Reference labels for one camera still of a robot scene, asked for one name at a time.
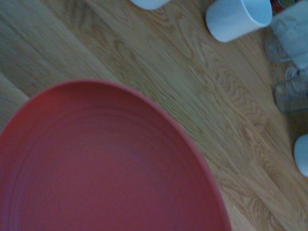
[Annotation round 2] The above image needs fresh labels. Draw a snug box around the red round plate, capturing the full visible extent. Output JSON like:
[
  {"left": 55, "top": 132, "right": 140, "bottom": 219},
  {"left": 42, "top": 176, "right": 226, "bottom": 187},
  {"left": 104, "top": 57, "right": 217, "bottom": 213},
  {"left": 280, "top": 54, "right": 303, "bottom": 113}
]
[{"left": 0, "top": 78, "right": 232, "bottom": 231}]

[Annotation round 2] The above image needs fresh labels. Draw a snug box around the white ribbed cup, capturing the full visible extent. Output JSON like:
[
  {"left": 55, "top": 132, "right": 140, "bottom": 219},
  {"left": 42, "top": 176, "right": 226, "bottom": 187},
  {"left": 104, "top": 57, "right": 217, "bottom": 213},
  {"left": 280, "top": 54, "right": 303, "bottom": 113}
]
[{"left": 205, "top": 0, "right": 273, "bottom": 43}]

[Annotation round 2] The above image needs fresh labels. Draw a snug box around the glass jar red checkered lid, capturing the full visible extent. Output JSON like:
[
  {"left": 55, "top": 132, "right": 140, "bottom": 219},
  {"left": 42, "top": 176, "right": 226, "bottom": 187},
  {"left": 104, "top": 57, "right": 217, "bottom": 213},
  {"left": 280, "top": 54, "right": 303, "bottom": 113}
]
[{"left": 273, "top": 66, "right": 308, "bottom": 115}]

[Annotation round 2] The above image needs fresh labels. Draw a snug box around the white ceramic bowl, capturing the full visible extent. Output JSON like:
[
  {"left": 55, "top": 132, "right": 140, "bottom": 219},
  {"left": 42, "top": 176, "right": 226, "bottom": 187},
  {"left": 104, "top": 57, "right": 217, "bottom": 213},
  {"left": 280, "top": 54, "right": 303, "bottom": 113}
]
[{"left": 293, "top": 134, "right": 308, "bottom": 178}]

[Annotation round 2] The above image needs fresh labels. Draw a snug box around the clear jar green lid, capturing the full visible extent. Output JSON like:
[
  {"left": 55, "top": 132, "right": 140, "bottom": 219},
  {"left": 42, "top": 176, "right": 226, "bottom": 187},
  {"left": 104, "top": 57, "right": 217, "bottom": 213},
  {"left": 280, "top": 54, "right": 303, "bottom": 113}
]
[{"left": 264, "top": 1, "right": 308, "bottom": 70}]

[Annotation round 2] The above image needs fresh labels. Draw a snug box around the white mug with handle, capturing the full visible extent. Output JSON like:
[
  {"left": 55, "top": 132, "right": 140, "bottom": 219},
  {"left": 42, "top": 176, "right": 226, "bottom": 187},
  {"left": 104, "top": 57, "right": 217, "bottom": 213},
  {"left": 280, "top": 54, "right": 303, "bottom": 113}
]
[{"left": 129, "top": 0, "right": 170, "bottom": 11}]

